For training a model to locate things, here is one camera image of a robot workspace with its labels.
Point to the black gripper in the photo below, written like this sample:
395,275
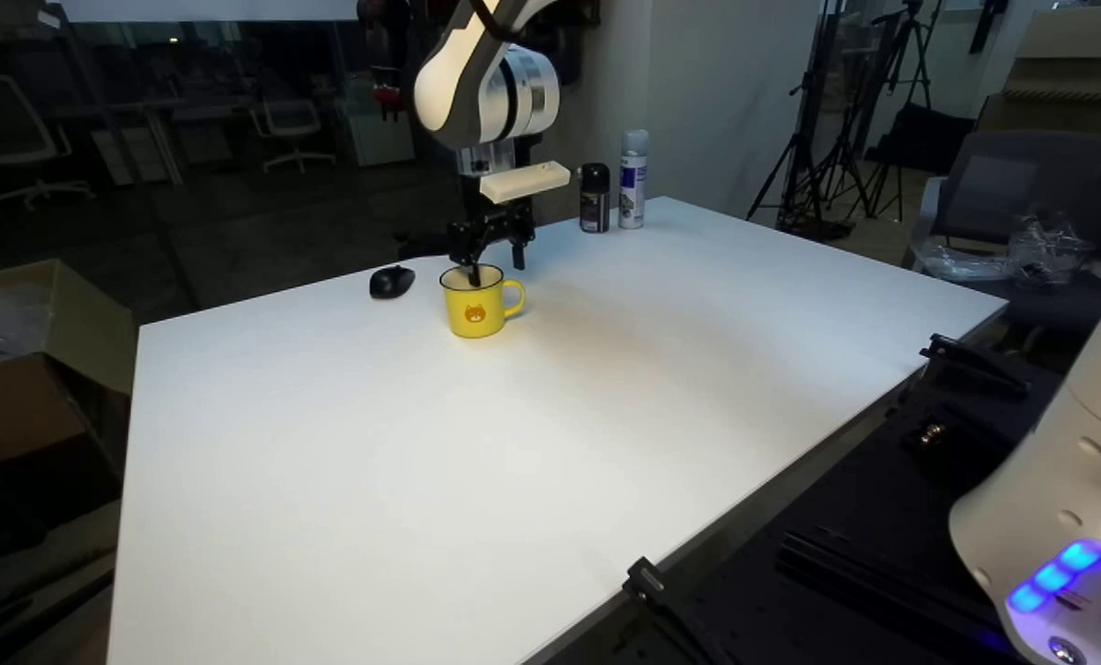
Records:
499,222

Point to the yellow mug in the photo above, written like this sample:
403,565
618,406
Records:
479,311

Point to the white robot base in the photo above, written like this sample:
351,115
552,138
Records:
1060,491

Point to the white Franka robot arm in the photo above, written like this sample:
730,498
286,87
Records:
486,87

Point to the black computer mouse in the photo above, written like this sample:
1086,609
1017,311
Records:
393,283

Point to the black can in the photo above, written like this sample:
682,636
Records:
597,199

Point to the white spray can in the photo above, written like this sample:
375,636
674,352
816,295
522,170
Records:
634,184

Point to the white chair behind glass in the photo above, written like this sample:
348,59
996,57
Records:
294,131

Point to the black table edge clamp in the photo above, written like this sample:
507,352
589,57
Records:
649,577

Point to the black light stand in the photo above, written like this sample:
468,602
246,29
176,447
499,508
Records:
908,87

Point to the cardboard box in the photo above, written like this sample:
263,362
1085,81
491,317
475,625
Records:
33,333

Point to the black clamp bar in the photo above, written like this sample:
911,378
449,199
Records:
976,367

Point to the grey chair behind glass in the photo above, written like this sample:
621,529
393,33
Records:
16,135

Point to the black metal rails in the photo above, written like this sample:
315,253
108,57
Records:
878,583

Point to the crumpled plastic bag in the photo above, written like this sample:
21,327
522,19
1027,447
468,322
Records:
1006,253

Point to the grey armchair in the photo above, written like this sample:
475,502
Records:
1044,195

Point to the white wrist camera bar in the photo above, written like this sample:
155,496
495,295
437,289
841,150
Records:
522,181

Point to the black camera tripod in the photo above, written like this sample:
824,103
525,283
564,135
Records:
810,135

